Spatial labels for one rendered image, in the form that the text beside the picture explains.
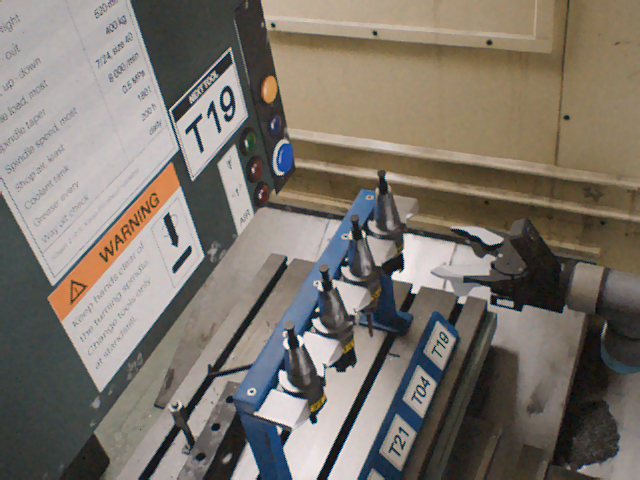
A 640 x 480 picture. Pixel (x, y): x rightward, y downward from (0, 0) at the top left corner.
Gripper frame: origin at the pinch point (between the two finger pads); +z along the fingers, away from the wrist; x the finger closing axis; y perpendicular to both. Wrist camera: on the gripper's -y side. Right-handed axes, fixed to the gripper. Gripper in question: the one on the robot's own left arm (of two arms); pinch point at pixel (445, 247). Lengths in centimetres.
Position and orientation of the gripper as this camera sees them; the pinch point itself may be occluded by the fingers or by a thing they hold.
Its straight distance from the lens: 128.4
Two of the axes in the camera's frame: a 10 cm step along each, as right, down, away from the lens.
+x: 4.2, -6.6, 6.3
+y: 1.2, 7.2, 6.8
